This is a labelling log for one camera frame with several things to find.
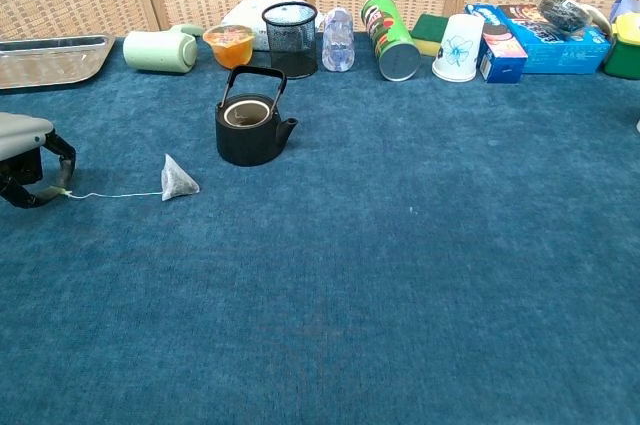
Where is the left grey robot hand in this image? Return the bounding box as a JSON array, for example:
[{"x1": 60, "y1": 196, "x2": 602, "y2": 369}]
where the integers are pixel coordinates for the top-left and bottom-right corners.
[{"x1": 0, "y1": 112, "x2": 78, "y2": 210}]

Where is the pyramid tea bag with string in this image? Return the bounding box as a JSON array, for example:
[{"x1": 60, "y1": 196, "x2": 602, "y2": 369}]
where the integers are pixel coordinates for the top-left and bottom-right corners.
[{"x1": 49, "y1": 153, "x2": 201, "y2": 203}]

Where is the black cast iron teapot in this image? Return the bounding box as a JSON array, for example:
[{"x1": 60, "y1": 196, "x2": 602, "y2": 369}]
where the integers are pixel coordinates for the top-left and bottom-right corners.
[{"x1": 214, "y1": 64, "x2": 300, "y2": 168}]

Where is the shiny metal tray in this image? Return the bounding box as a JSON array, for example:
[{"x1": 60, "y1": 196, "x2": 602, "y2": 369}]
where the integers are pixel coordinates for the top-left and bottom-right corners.
[{"x1": 0, "y1": 33, "x2": 117, "y2": 91}]

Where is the light green mug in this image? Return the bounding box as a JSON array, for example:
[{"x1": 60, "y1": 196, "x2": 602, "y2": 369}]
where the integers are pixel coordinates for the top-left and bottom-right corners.
[{"x1": 122, "y1": 23, "x2": 205, "y2": 75}]

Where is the orange jelly cup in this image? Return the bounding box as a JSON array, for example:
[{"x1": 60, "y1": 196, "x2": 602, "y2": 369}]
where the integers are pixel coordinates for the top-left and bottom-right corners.
[{"x1": 202, "y1": 23, "x2": 257, "y2": 70}]

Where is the white wet wipes pack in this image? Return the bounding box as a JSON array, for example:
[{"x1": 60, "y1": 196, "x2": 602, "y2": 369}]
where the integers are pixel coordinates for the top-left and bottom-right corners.
[{"x1": 220, "y1": 0, "x2": 325, "y2": 52}]

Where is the black mesh pen holder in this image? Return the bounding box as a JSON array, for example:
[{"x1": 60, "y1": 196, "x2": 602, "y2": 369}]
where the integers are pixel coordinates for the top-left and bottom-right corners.
[{"x1": 261, "y1": 1, "x2": 320, "y2": 80}]

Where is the clear plastic water bottle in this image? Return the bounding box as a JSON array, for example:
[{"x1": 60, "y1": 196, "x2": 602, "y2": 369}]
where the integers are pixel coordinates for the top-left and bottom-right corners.
[{"x1": 320, "y1": 6, "x2": 356, "y2": 73}]

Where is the blue table cloth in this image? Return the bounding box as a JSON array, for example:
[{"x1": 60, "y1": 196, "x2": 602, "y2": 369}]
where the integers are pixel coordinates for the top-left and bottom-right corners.
[{"x1": 0, "y1": 30, "x2": 640, "y2": 425}]

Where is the green chips can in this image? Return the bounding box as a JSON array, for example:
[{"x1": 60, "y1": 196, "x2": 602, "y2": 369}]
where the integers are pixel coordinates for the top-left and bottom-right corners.
[{"x1": 361, "y1": 0, "x2": 422, "y2": 82}]

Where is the green and yellow sponge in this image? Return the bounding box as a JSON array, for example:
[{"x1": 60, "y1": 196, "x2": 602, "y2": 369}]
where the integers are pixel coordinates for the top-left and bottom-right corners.
[{"x1": 408, "y1": 13, "x2": 451, "y2": 58}]

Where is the white paper cup blue flower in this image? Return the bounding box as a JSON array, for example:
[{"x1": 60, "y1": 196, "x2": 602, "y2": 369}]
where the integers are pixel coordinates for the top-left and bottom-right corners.
[{"x1": 431, "y1": 13, "x2": 486, "y2": 84}]

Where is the blue pink cookie box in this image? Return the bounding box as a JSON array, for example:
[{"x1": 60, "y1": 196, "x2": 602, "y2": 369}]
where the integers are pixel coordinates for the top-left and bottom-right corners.
[{"x1": 464, "y1": 3, "x2": 529, "y2": 85}]

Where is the dark brown cookie box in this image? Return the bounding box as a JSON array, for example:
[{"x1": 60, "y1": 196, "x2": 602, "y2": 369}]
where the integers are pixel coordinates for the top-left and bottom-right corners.
[{"x1": 497, "y1": 3, "x2": 551, "y2": 31}]

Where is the wide blue snack box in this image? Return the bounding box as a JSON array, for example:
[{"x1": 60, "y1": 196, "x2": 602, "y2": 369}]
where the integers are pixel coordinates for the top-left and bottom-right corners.
[{"x1": 507, "y1": 17, "x2": 612, "y2": 75}]

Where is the black wrapped tape roll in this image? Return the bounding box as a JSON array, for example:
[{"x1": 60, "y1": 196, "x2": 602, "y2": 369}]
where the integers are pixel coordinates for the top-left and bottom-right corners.
[{"x1": 538, "y1": 0, "x2": 594, "y2": 36}]

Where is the green container yellow lid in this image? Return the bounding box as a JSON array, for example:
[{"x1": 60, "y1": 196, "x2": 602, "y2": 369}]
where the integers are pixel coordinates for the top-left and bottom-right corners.
[{"x1": 603, "y1": 13, "x2": 640, "y2": 80}]

